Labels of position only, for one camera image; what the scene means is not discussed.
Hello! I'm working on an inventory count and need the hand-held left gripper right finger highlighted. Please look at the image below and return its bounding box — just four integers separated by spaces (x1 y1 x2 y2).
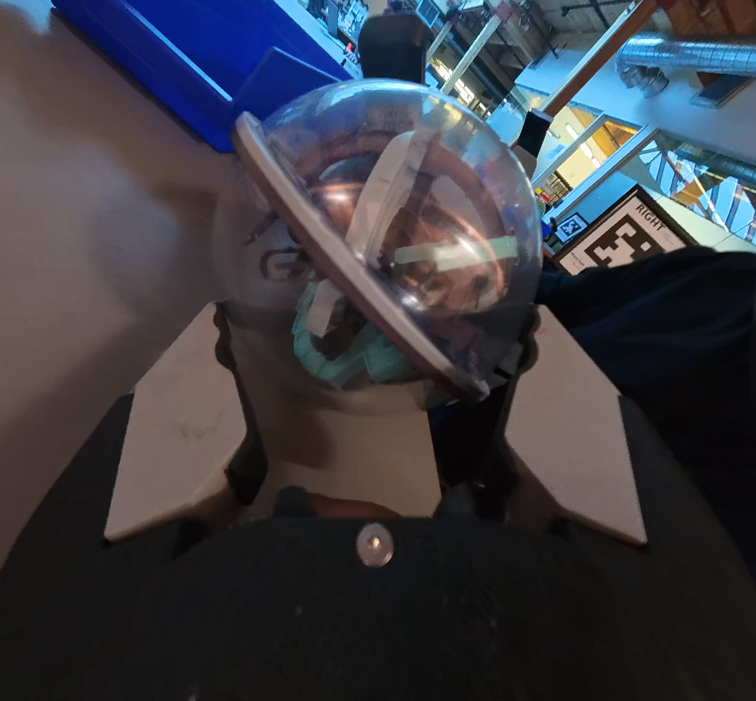
471 304 649 546

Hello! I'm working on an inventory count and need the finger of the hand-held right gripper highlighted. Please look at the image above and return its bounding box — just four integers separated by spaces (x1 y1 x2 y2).
515 109 555 185

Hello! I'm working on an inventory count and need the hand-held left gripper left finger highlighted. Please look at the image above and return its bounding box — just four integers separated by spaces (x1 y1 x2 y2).
104 301 268 542

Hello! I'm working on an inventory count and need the clear maze ball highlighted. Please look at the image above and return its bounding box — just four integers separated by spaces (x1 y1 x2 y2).
211 79 545 405

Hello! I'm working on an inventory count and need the person's right forearm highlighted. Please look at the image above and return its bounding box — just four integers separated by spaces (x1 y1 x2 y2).
534 245 756 477

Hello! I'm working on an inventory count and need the black chair back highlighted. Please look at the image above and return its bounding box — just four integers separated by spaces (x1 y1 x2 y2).
356 12 436 86

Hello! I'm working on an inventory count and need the blue plastic bin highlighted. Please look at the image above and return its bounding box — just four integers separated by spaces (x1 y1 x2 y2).
17 0 356 154

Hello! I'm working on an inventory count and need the silver air duct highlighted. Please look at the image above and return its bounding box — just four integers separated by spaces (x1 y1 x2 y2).
616 33 756 98

